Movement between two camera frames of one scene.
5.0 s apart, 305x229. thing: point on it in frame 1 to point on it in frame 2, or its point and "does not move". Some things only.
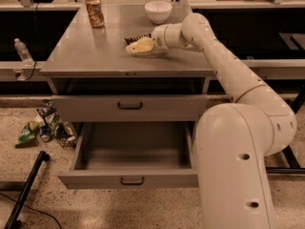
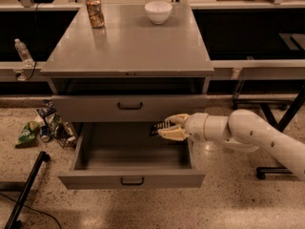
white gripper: x=159 y=37 to x=195 y=127
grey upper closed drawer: x=131 y=108 does not move
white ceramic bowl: x=158 y=11 does not move
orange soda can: x=94 y=10 does not move
